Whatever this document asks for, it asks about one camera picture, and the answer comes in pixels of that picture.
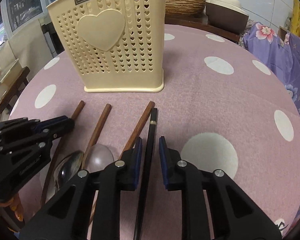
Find left hand yellow nails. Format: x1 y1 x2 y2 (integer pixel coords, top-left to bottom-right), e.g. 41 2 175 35
0 193 24 222

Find brown wooden chopstick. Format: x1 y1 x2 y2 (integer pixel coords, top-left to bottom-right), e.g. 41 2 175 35
40 100 85 207
81 103 113 227
120 101 155 159

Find metal spoon on table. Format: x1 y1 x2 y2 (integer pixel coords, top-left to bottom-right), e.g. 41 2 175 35
53 150 84 193

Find black chopstick on table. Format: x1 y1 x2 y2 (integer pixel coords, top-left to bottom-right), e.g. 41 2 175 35
133 108 158 240

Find small wooden stool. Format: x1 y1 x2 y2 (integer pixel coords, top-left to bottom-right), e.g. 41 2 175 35
0 66 30 114

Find pink polka dot tablecloth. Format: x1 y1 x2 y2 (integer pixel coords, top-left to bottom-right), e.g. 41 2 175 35
11 25 300 234

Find cream plastic utensil basket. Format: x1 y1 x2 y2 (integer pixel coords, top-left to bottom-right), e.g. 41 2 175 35
47 0 165 93

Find dark wooden cabinet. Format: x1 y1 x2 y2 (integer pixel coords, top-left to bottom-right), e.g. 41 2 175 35
165 16 240 44

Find purple floral cloth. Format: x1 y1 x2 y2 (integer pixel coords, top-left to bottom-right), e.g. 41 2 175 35
231 27 300 230

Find woven brown basin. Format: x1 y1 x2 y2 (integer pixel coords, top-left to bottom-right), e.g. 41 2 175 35
165 0 205 17

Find white brown rice cooker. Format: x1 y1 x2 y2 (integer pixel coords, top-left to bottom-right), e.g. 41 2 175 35
205 0 249 35

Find yellow paper roll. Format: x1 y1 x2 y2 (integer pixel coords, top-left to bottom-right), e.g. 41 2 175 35
290 0 300 36

